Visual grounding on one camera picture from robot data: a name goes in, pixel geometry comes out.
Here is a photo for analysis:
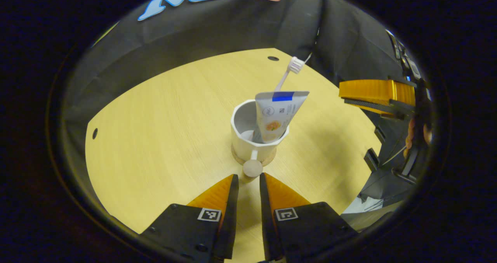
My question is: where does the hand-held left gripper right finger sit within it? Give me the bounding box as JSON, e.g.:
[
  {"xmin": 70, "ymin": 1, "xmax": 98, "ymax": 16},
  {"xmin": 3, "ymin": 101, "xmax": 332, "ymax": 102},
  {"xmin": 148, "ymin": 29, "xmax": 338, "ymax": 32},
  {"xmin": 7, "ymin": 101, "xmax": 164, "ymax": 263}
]
[{"xmin": 259, "ymin": 172, "xmax": 358, "ymax": 261}]

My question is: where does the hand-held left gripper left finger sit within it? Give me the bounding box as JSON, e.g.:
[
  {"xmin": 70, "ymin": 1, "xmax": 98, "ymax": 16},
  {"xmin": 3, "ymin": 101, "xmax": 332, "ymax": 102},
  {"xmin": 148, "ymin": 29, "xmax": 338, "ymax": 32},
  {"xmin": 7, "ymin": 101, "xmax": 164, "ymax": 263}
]
[{"xmin": 140, "ymin": 174, "xmax": 240, "ymax": 261}]

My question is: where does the white toothbrush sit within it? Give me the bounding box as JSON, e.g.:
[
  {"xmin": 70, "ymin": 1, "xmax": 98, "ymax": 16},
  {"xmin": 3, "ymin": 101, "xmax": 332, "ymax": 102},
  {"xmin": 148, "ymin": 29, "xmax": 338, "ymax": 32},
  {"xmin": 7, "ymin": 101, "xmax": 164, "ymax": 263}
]
[{"xmin": 274, "ymin": 56, "xmax": 306, "ymax": 92}]

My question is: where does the white cup with wooden handle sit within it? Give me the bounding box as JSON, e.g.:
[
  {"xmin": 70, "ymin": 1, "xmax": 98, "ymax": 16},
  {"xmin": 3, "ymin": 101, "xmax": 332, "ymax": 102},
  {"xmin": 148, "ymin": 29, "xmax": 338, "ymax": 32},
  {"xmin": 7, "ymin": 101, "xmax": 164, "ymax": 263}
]
[{"xmin": 230, "ymin": 99, "xmax": 290, "ymax": 178}]

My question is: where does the white toothpaste tube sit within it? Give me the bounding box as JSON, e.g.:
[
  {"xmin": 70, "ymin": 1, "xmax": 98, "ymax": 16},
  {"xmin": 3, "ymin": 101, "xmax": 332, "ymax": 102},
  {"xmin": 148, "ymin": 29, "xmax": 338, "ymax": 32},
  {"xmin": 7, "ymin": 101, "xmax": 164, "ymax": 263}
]
[{"xmin": 252, "ymin": 91, "xmax": 310, "ymax": 144}]

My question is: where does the dark equipment stand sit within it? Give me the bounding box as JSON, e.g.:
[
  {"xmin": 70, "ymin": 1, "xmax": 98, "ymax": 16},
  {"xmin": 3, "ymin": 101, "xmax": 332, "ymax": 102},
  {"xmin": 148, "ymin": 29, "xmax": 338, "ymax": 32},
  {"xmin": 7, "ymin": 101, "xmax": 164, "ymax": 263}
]
[{"xmin": 386, "ymin": 29, "xmax": 421, "ymax": 81}]

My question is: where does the black backdrop cloth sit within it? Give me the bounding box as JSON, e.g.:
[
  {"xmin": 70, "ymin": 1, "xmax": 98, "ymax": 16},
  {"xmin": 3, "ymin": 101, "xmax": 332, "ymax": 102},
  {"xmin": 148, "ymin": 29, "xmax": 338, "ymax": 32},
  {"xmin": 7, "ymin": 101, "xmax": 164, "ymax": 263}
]
[{"xmin": 58, "ymin": 0, "xmax": 418, "ymax": 166}]

